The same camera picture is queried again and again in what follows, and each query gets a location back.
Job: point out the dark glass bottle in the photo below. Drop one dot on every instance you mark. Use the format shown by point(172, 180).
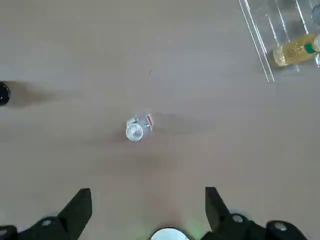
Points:
point(3, 93)

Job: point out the clear drink bottle red label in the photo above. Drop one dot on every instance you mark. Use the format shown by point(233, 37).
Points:
point(135, 132)

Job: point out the yellow drink bottle white cap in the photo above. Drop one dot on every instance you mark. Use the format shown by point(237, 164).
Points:
point(290, 53)

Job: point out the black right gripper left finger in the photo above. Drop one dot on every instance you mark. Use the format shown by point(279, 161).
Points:
point(70, 215)

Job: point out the clear acrylic bottle shelf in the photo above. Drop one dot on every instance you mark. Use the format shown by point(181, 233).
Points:
point(275, 25)

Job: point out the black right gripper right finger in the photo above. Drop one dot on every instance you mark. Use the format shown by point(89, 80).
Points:
point(225, 225)

